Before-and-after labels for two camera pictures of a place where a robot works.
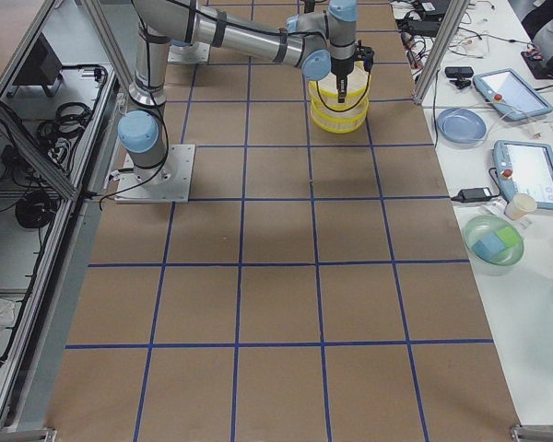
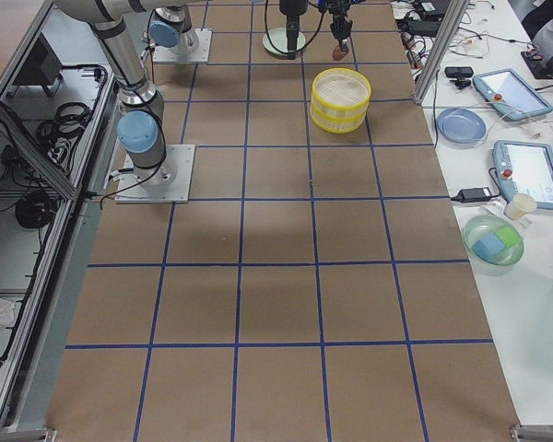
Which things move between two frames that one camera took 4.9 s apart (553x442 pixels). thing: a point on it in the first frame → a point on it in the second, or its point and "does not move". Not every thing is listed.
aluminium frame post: (450, 23) does not move
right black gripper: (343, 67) → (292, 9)
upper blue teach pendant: (511, 95) does not move
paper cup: (521, 204) does not move
